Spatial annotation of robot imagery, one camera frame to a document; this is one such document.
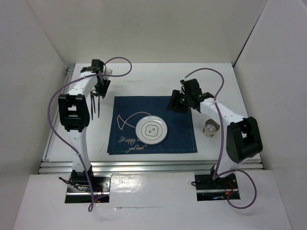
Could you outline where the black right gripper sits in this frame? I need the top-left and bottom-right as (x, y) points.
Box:
(166, 89), (191, 114)

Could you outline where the navy fish placemat cloth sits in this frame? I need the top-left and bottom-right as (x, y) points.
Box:
(107, 96), (197, 155)

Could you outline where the white round plate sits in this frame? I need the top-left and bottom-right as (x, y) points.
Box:
(135, 115), (168, 145)

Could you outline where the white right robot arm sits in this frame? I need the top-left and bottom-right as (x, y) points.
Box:
(167, 79), (263, 190)

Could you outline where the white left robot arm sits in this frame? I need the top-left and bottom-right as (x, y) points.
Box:
(58, 59), (112, 191)

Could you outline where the black fork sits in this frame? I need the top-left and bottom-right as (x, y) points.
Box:
(97, 96), (100, 118)

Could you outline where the black spoon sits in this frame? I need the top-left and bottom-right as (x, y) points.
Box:
(90, 91), (96, 120)

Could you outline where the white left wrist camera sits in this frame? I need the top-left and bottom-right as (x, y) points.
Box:
(104, 69), (113, 77)

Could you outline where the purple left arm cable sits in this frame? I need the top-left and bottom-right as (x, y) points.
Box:
(47, 57), (132, 213)

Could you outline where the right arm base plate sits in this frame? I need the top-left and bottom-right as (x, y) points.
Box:
(191, 174), (240, 201)

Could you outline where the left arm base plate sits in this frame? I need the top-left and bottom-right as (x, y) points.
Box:
(65, 175), (111, 204)

